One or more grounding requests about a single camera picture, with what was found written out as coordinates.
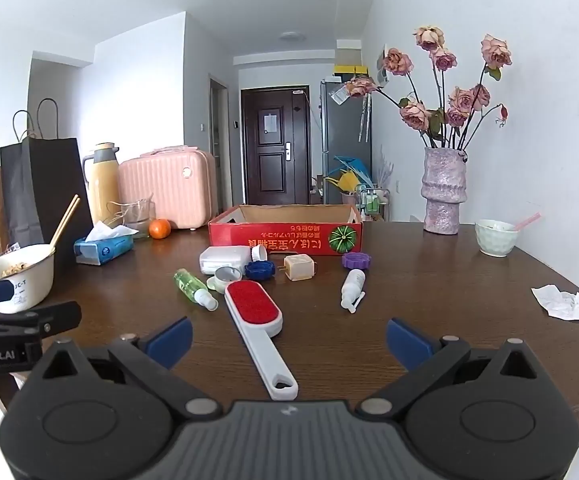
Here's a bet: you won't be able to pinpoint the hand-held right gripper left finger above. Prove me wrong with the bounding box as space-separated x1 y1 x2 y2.
30 316 223 421

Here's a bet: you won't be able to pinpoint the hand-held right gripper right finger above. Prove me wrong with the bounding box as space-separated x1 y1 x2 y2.
358 317 550 420

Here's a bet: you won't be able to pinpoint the green spray bottle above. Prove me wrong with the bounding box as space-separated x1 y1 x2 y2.
174 269 219 312

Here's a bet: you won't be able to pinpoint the white spray bottle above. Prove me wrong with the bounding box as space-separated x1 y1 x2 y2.
340 268 367 314

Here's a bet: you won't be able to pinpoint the red and white lint brush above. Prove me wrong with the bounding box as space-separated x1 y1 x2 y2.
224 280 299 401

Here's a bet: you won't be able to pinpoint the beige charger plug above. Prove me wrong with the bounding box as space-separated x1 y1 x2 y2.
278 254 316 281

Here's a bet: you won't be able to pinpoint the red cardboard box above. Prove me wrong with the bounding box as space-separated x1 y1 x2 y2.
208 204 364 257

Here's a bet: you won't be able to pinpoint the white enamel bowl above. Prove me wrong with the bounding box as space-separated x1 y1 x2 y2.
0 244 55 313

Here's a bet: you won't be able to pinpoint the blue tissue box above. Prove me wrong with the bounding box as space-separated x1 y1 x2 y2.
74 221 139 266

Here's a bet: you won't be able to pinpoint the purple round lid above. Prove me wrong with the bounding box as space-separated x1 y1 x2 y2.
342 253 373 271

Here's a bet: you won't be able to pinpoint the wooden chopstick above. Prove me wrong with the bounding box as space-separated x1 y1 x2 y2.
52 197 80 250
50 194 78 247

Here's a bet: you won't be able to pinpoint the white power adapter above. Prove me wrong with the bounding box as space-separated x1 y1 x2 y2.
200 245 253 276

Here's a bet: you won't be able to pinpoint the blue round container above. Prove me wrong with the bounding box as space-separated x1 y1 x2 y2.
244 245 276 281

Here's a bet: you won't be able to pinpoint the black paper bag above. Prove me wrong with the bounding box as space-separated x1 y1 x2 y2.
0 98 94 256

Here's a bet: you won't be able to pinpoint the clear glass jug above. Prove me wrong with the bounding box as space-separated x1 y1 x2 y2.
108 199 156 238

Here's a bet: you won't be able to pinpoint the white cup with pink spoon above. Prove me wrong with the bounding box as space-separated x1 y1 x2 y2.
474 219 519 258

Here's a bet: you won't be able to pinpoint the metal storage cart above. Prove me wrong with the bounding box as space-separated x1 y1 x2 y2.
354 186 390 222

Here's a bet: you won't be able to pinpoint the yellow thermos jug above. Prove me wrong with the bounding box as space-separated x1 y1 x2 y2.
82 142 122 226

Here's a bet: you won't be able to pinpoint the pink suitcase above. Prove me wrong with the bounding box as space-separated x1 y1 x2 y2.
118 146 219 231

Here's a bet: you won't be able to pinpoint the crumpled white tissue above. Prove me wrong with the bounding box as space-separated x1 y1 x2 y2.
531 284 579 323

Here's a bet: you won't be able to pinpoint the purple textured vase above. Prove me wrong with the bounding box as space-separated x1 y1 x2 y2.
421 146 469 235

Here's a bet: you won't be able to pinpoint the pink spoon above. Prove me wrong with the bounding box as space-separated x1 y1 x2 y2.
512 212 541 232

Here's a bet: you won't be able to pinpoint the pale purple dried stems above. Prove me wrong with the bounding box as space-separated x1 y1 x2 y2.
377 147 395 188

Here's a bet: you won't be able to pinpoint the sliding glass door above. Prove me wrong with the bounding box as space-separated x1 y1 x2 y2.
210 77 230 211

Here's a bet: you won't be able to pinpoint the dark brown entrance door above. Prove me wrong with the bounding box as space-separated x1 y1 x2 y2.
241 85 311 206

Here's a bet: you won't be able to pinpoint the grey refrigerator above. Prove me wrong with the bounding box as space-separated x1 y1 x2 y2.
319 78 373 196

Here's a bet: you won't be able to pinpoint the clear folded umbrella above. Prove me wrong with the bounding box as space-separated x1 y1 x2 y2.
357 95 370 143

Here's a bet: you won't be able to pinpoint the bunch of dried pink roses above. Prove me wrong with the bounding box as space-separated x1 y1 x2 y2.
344 25 513 151

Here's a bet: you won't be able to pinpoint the blue plastic frame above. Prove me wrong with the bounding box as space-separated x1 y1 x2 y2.
332 155 370 186

